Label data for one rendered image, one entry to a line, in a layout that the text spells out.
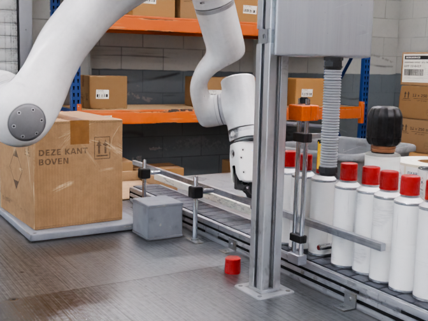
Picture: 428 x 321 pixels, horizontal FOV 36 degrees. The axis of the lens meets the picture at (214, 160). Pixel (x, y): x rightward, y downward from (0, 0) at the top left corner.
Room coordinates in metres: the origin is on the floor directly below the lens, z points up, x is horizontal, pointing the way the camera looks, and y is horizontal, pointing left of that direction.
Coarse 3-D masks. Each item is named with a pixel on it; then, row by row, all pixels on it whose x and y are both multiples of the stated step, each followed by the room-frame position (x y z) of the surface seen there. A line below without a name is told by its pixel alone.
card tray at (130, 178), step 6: (126, 174) 2.36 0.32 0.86; (132, 174) 2.37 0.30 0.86; (126, 180) 2.36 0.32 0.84; (132, 180) 2.37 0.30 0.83; (138, 180) 2.38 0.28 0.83; (150, 180) 2.31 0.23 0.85; (156, 180) 2.27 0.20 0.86; (126, 186) 2.26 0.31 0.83; (132, 186) 2.26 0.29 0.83; (168, 186) 2.19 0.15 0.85; (126, 192) 2.14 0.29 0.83; (126, 198) 2.05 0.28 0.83
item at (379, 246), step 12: (156, 168) 1.88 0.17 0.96; (180, 180) 1.75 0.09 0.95; (192, 180) 1.69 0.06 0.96; (216, 192) 1.59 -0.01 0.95; (228, 192) 1.54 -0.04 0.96; (288, 216) 1.34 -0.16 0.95; (324, 228) 1.24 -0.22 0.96; (336, 228) 1.22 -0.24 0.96; (360, 240) 1.15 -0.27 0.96; (372, 240) 1.13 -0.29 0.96
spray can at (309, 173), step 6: (312, 156) 1.35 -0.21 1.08; (300, 162) 1.35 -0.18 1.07; (300, 168) 1.35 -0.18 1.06; (294, 174) 1.35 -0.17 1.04; (300, 174) 1.34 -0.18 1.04; (312, 174) 1.35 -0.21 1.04; (300, 180) 1.34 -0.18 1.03; (300, 186) 1.34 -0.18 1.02; (306, 186) 1.33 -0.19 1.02; (300, 192) 1.34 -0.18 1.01; (306, 192) 1.33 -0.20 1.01; (300, 198) 1.33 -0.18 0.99; (306, 198) 1.33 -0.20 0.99; (300, 204) 1.33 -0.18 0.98; (306, 204) 1.33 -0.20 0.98; (300, 210) 1.33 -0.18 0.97; (306, 210) 1.33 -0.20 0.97; (306, 216) 1.33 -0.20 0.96; (306, 228) 1.33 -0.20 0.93; (306, 234) 1.33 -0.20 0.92; (306, 240) 1.33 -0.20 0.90; (306, 246) 1.34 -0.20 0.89
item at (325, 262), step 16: (160, 192) 1.93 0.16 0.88; (176, 192) 1.94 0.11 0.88; (192, 208) 1.72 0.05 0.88; (208, 208) 1.73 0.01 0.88; (224, 224) 1.56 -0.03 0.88; (240, 224) 1.56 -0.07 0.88; (336, 272) 1.21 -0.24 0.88; (352, 272) 1.20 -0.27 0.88; (384, 288) 1.11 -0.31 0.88; (416, 304) 1.04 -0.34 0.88
